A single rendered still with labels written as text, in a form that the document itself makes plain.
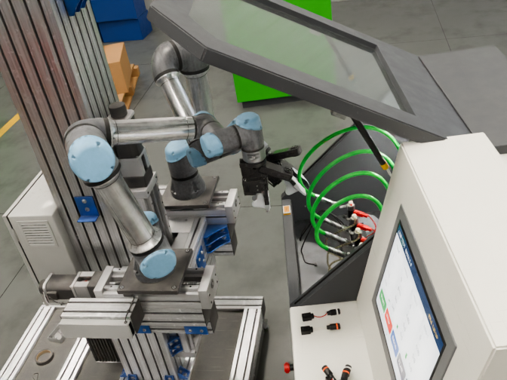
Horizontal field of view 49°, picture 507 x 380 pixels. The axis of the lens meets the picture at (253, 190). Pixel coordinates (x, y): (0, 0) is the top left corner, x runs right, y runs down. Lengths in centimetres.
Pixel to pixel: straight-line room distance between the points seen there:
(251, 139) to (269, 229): 213
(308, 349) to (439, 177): 68
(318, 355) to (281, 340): 136
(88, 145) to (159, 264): 46
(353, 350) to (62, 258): 117
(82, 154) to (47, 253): 83
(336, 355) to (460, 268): 68
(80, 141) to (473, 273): 102
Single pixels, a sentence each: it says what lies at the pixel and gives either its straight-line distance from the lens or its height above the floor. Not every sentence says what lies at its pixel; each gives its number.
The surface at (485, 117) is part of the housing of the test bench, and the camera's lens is 179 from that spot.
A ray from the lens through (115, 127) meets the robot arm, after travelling 172.
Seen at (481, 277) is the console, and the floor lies 155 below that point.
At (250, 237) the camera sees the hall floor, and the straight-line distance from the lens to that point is 376.
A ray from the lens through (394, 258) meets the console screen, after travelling 151.
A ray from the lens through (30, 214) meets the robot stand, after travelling 222.
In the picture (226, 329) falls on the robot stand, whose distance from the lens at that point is 291.
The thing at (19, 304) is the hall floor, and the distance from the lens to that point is 388.
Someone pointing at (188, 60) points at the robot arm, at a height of 161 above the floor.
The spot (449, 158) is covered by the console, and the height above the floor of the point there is 155.
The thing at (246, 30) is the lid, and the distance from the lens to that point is 167.
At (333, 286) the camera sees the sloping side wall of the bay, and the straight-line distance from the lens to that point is 183.
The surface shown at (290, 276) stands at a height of 95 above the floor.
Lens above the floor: 232
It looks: 33 degrees down
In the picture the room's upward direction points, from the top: 10 degrees counter-clockwise
